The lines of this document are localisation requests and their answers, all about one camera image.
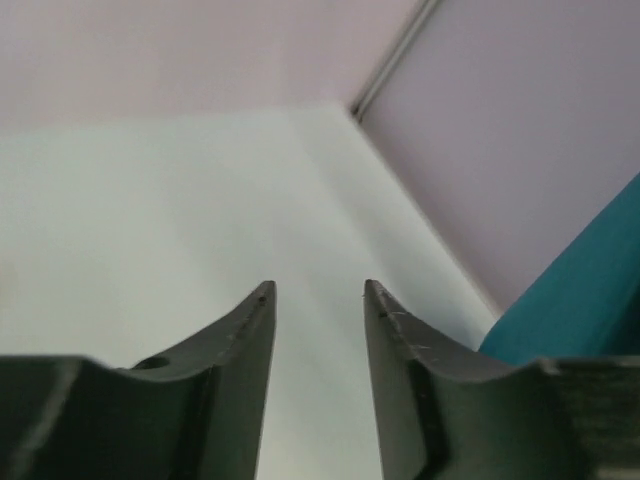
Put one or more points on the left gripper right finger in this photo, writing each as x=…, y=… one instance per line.
x=444, y=411

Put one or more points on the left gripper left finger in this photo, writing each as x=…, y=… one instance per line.
x=192, y=411

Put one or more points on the teal satin napkin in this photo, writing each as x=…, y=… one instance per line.
x=586, y=303

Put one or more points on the right aluminium corner post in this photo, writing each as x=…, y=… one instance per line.
x=393, y=57

